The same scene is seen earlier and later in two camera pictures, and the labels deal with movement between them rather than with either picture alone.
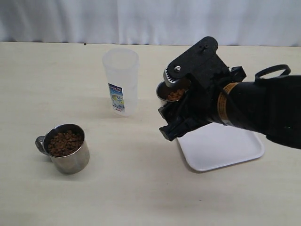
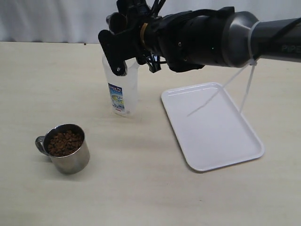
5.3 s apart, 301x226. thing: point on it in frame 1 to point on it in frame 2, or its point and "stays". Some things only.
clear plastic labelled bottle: x=122 y=66 stays
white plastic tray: x=215 y=145 stays
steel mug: x=67 y=145 stays
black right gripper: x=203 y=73 to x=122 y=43
